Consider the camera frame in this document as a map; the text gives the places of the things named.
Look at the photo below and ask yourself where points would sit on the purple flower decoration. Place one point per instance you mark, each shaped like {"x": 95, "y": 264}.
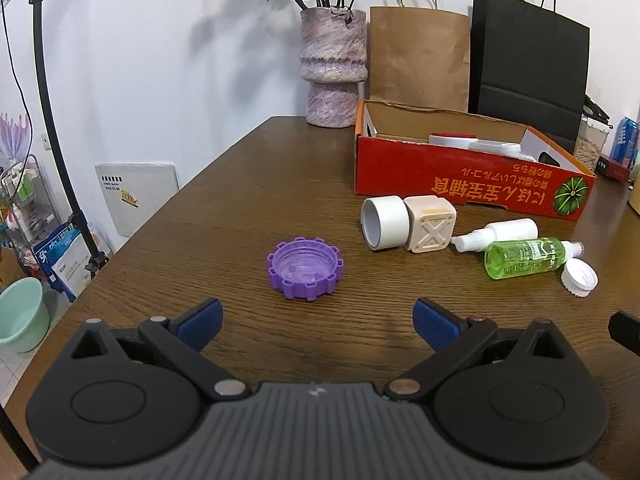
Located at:
{"x": 14, "y": 135}

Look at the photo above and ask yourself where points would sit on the black paper bag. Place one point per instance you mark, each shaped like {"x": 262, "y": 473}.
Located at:
{"x": 530, "y": 60}

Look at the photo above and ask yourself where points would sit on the red cardboard box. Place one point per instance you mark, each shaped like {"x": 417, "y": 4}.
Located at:
{"x": 450, "y": 175}

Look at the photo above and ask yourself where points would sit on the clear seed container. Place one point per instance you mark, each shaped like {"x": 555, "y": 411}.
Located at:
{"x": 590, "y": 145}

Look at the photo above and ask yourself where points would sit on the brown paper bag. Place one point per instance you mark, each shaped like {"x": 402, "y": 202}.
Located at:
{"x": 420, "y": 55}

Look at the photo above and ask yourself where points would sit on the green plastic basin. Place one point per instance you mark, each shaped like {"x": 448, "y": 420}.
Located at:
{"x": 22, "y": 317}

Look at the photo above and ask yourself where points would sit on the white wall outlet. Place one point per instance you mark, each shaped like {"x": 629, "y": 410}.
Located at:
{"x": 45, "y": 141}

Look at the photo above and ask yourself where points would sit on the dark red small box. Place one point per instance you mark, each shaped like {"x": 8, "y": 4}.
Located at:
{"x": 615, "y": 169}

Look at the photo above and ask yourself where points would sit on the black light stand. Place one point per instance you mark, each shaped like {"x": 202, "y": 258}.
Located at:
{"x": 55, "y": 125}

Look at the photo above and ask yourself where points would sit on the purple ridged lid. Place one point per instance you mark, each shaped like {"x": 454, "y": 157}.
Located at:
{"x": 302, "y": 270}

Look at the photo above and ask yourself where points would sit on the white tape roll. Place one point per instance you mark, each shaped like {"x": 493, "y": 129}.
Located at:
{"x": 382, "y": 222}

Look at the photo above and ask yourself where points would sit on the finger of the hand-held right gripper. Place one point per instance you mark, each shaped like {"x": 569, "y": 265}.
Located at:
{"x": 627, "y": 330}

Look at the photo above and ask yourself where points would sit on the blue and white package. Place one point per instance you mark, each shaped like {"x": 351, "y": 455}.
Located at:
{"x": 65, "y": 262}

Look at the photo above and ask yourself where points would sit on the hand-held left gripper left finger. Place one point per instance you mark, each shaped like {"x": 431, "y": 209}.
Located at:
{"x": 200, "y": 325}

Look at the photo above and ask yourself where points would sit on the pink mottled vase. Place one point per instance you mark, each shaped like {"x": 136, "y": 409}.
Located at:
{"x": 332, "y": 60}

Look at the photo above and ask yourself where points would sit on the green transparent spray bottle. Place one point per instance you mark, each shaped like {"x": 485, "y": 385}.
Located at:
{"x": 525, "y": 257}

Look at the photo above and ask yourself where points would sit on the blue packet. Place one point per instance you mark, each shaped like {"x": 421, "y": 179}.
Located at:
{"x": 627, "y": 142}

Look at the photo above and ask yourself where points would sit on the beige plastic cube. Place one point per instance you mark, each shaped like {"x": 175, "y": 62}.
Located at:
{"x": 432, "y": 225}

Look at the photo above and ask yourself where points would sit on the white spray bottle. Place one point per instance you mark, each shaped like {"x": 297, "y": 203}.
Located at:
{"x": 505, "y": 232}

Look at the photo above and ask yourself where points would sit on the white ribbed cap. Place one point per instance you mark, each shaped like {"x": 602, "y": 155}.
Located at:
{"x": 580, "y": 280}

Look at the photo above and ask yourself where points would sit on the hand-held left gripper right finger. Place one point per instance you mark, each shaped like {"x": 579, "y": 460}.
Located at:
{"x": 435, "y": 322}

